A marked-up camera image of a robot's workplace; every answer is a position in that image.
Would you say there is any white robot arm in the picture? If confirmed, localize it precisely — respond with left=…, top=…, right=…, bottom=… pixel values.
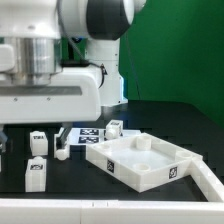
left=0, top=0, right=147, bottom=147

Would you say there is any white square tabletop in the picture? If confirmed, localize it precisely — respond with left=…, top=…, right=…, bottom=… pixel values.
left=86, top=133, right=203, bottom=192

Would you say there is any white obstacle fence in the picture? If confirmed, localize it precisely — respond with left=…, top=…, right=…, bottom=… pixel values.
left=0, top=161, right=224, bottom=224

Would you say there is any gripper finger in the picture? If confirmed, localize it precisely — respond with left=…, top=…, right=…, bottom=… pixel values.
left=0, top=131, right=8, bottom=154
left=56, top=127, right=71, bottom=149

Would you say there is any white marker sheet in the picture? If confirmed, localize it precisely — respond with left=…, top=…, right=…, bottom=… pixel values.
left=68, top=127, right=142, bottom=146

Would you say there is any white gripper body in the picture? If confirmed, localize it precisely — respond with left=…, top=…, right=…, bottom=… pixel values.
left=0, top=66, right=102, bottom=125

